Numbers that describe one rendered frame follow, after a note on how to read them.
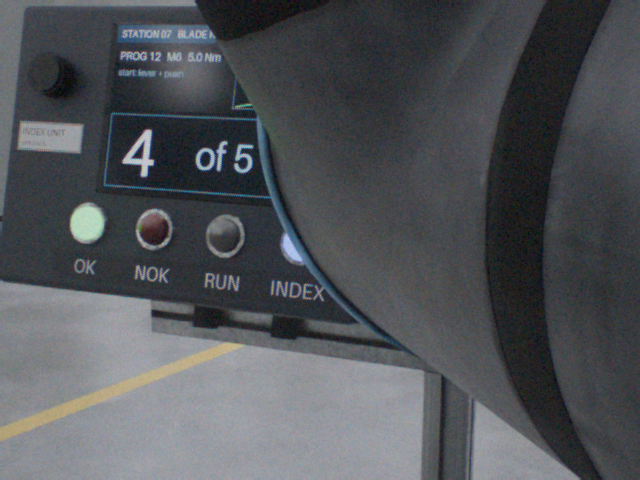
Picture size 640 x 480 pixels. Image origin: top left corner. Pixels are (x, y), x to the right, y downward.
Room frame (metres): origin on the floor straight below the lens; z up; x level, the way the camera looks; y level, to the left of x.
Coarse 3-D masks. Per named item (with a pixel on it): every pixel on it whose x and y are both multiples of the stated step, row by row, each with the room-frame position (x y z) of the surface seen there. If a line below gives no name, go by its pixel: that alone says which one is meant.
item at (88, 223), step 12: (84, 204) 0.54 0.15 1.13; (96, 204) 0.54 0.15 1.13; (72, 216) 0.54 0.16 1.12; (84, 216) 0.53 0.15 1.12; (96, 216) 0.53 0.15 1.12; (72, 228) 0.54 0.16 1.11; (84, 228) 0.53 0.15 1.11; (96, 228) 0.53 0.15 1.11; (84, 240) 0.53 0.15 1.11; (96, 240) 0.53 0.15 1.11
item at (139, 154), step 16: (112, 112) 0.55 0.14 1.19; (128, 112) 0.55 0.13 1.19; (144, 112) 0.54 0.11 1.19; (112, 128) 0.55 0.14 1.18; (128, 128) 0.54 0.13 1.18; (144, 128) 0.54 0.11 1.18; (160, 128) 0.54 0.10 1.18; (112, 144) 0.55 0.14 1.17; (128, 144) 0.54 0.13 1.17; (144, 144) 0.54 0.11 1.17; (160, 144) 0.53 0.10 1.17; (112, 160) 0.54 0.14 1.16; (128, 160) 0.54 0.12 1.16; (144, 160) 0.53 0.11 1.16; (160, 160) 0.53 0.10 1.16; (112, 176) 0.54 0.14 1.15; (128, 176) 0.54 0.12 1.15; (144, 176) 0.53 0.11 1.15; (160, 176) 0.53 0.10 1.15
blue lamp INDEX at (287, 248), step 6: (282, 234) 0.49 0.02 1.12; (282, 240) 0.49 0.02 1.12; (288, 240) 0.48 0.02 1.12; (282, 246) 0.48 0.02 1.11; (288, 246) 0.48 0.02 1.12; (282, 252) 0.48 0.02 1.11; (288, 252) 0.48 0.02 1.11; (294, 252) 0.48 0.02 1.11; (288, 258) 0.48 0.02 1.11; (294, 258) 0.48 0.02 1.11; (300, 258) 0.48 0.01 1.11; (300, 264) 0.48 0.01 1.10
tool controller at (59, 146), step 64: (64, 64) 0.56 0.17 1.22; (128, 64) 0.56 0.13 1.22; (192, 64) 0.54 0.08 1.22; (64, 128) 0.56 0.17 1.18; (192, 128) 0.53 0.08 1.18; (256, 128) 0.51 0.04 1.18; (64, 192) 0.55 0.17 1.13; (128, 192) 0.53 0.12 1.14; (192, 192) 0.52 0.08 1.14; (256, 192) 0.50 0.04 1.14; (0, 256) 0.56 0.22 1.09; (64, 256) 0.54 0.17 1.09; (128, 256) 0.52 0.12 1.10; (192, 256) 0.51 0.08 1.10; (256, 256) 0.49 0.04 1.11; (320, 320) 0.47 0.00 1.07
